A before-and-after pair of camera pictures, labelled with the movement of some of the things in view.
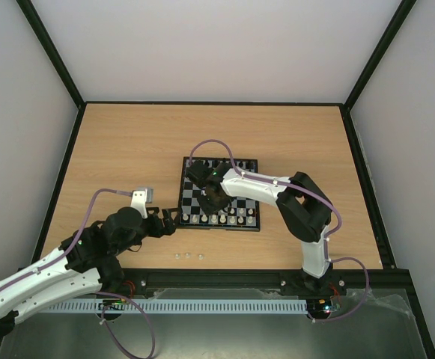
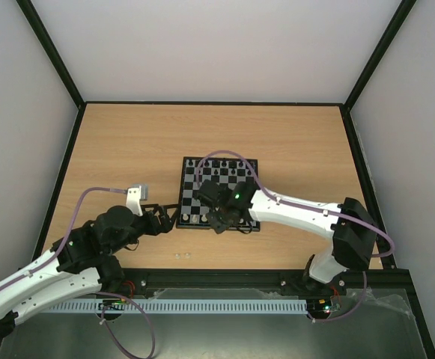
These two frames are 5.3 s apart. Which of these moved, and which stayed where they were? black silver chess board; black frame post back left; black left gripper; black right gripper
Moved: black right gripper
Stayed: black silver chess board; black frame post back left; black left gripper
